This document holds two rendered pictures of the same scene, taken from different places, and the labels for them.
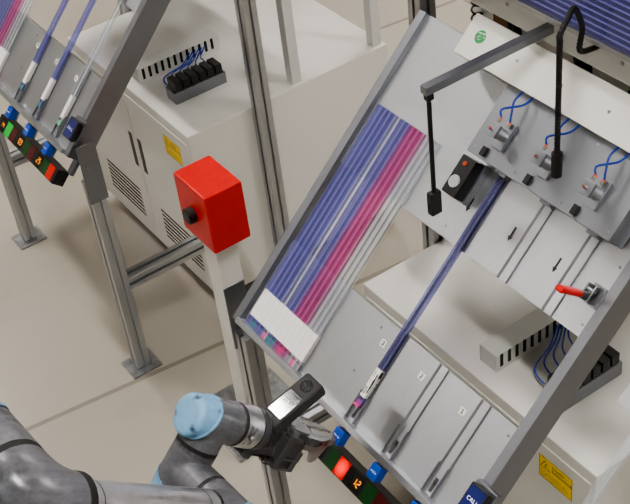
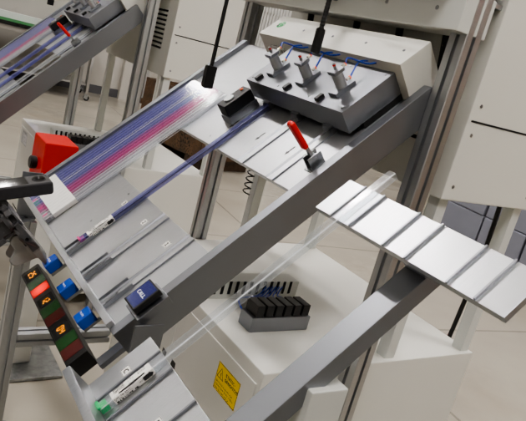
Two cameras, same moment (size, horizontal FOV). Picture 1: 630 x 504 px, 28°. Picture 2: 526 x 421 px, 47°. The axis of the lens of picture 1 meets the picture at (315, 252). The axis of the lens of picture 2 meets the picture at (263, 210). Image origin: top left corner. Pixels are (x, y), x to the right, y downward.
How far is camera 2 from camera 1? 1.32 m
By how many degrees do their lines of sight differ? 26
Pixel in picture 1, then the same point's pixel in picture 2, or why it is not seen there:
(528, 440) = (216, 265)
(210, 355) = not seen: hidden behind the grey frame
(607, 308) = (325, 168)
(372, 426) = (83, 256)
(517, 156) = (284, 78)
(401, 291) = not seen: hidden behind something
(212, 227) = (43, 169)
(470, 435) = (165, 261)
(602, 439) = (277, 356)
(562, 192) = (312, 91)
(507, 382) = (213, 305)
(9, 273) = not seen: outside the picture
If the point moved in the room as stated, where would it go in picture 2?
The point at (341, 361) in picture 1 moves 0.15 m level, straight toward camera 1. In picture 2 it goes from (84, 215) to (63, 236)
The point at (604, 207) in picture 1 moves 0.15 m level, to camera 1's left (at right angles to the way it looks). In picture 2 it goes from (345, 95) to (266, 74)
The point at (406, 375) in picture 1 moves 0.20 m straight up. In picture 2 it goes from (131, 222) to (153, 124)
